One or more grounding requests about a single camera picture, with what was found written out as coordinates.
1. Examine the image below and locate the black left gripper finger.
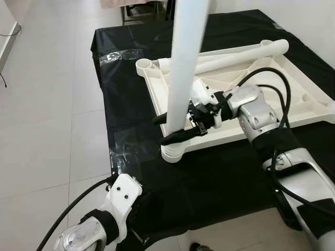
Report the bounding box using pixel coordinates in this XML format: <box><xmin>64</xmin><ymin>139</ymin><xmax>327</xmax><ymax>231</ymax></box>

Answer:
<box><xmin>137</xmin><ymin>188</ymin><xmax>160</xmax><ymax>220</ymax></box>

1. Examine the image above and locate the white plastic children table top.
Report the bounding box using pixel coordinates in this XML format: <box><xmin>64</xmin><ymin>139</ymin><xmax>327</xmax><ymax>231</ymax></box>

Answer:
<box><xmin>135</xmin><ymin>38</ymin><xmax>335</xmax><ymax>164</ymax></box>

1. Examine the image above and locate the clear tape patch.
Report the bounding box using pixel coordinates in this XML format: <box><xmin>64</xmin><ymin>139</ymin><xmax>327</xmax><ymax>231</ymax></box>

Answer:
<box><xmin>107</xmin><ymin>128</ymin><xmax>163</xmax><ymax>163</ymax></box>
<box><xmin>98</xmin><ymin>49</ymin><xmax>144</xmax><ymax>64</ymax></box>

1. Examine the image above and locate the black tablecloth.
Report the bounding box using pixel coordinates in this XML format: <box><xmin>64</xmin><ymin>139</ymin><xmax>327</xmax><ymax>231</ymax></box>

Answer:
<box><xmin>90</xmin><ymin>9</ymin><xmax>335</xmax><ymax>251</ymax></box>

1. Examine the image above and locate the dark robot right foot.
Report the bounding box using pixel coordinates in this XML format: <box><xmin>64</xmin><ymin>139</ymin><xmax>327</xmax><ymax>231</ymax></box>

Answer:
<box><xmin>188</xmin><ymin>242</ymin><xmax>213</xmax><ymax>251</ymax></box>

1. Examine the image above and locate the beige patterned tablecloth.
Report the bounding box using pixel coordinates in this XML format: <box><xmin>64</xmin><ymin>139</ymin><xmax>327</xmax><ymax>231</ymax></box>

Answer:
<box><xmin>100</xmin><ymin>0</ymin><xmax>171</xmax><ymax>8</ymax></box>

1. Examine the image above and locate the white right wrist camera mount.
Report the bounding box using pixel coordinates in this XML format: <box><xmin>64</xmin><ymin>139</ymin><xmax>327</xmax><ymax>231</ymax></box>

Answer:
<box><xmin>189</xmin><ymin>78</ymin><xmax>223</xmax><ymax>129</ymax></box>

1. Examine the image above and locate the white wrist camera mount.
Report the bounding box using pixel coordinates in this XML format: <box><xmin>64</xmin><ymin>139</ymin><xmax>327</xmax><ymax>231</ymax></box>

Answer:
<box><xmin>102</xmin><ymin>174</ymin><xmax>143</xmax><ymax>244</ymax></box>
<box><xmin>189</xmin><ymin>78</ymin><xmax>223</xmax><ymax>129</ymax></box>

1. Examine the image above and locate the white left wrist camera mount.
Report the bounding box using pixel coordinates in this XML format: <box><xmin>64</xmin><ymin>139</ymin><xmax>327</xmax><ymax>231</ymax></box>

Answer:
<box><xmin>102</xmin><ymin>174</ymin><xmax>143</xmax><ymax>244</ymax></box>

